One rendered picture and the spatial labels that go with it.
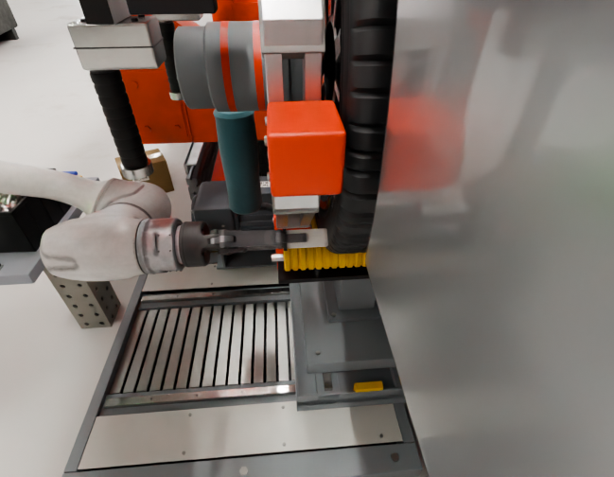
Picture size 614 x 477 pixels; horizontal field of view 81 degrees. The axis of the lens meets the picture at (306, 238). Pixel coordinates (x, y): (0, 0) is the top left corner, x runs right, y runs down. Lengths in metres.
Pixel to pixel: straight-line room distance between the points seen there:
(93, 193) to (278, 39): 0.48
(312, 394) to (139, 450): 0.44
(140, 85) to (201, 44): 0.58
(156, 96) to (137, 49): 0.70
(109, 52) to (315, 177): 0.29
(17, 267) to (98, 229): 0.45
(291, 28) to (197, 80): 0.27
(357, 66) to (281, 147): 0.11
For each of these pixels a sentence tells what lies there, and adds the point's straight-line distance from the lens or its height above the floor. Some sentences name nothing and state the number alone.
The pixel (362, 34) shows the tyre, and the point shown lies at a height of 0.95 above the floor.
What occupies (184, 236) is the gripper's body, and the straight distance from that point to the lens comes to 0.59.
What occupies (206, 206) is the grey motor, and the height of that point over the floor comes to 0.40.
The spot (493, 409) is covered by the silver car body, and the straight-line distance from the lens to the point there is 0.18.
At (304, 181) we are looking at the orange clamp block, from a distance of 0.37.
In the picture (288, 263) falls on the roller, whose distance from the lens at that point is 0.73.
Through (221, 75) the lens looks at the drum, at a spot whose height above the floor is 0.86.
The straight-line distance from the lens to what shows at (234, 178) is 0.88.
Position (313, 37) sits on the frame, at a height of 0.95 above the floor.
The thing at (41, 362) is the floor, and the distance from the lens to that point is 1.46.
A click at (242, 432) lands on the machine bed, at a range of 1.03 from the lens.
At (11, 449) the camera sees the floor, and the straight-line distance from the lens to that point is 1.33.
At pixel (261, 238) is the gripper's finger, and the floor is 0.67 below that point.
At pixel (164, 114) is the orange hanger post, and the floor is 0.62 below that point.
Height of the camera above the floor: 1.02
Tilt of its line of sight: 40 degrees down
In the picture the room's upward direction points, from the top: straight up
